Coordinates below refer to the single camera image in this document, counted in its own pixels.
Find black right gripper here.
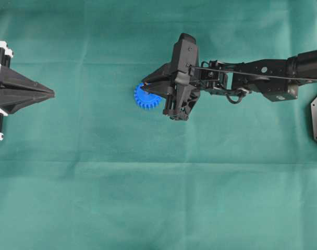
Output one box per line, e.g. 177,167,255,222
141,33,200,121

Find blue small plastic gear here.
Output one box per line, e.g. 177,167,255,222
133,83,162,110

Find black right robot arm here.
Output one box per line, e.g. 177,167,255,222
141,33,317,121

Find green table cloth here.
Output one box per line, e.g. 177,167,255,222
0,1,317,249

